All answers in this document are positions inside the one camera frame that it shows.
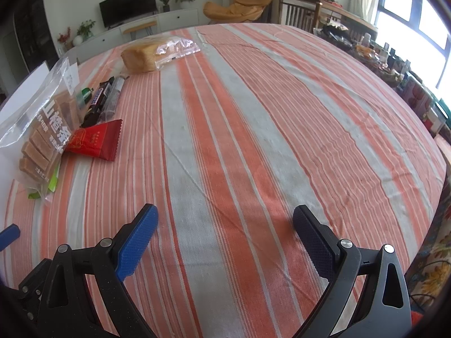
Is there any plant in white vase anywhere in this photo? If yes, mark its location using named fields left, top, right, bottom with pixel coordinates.
left=76, top=19, right=96, bottom=41

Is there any dark stick snack packet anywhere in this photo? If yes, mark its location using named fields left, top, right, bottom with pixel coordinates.
left=100, top=75, right=126, bottom=122

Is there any clear bag of brown bars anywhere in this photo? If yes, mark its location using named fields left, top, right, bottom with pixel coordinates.
left=0, top=56, right=80, bottom=201

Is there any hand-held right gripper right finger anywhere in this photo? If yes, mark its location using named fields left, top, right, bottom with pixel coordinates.
left=292, top=204, right=413, bottom=338

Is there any orange striped tablecloth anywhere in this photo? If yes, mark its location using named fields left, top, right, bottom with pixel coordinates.
left=0, top=23, right=448, bottom=338

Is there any small wooden bench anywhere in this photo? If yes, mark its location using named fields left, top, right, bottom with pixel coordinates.
left=123, top=21, right=157, bottom=39

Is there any large bright window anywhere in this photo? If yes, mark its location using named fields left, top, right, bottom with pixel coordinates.
left=373, top=0, right=451, bottom=95

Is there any bread loaf in clear bag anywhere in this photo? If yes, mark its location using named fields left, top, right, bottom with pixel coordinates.
left=120, top=36, right=201, bottom=74

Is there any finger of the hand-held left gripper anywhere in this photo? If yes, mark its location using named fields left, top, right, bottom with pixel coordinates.
left=0, top=223, right=21, bottom=251

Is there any orange lounge chair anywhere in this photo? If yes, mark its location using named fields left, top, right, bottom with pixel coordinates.
left=203, top=0, right=274, bottom=25

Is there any black television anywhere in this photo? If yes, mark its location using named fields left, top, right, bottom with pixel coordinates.
left=99, top=0, right=158, bottom=29

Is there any dark chocolate bar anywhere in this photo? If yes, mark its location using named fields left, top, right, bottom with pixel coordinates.
left=80, top=81, right=112, bottom=128

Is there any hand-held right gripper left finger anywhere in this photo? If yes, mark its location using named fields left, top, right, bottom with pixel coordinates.
left=37, top=203, right=159, bottom=338

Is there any pile of assorted clutter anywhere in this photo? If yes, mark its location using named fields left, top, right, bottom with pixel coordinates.
left=313, top=21, right=451, bottom=138

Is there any white television cabinet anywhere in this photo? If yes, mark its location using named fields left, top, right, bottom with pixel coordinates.
left=72, top=7, right=200, bottom=64

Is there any floral cloth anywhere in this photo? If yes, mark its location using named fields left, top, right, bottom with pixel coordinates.
left=405, top=183, right=451, bottom=324

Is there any green snack packet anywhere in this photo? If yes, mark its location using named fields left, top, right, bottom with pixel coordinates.
left=76, top=87, right=94, bottom=113

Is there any white cardboard box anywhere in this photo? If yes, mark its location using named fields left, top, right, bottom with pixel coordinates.
left=0, top=61, right=50, bottom=122

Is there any red flower plant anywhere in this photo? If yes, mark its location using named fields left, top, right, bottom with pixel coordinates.
left=57, top=26, right=73, bottom=50

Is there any red snack packet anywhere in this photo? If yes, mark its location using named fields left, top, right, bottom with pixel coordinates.
left=64, top=119, right=123, bottom=163

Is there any dark wooden chair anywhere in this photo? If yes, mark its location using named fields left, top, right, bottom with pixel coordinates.
left=278, top=0, right=323, bottom=30

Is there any black bookcase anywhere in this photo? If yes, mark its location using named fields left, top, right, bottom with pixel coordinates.
left=12, top=3, right=60, bottom=74

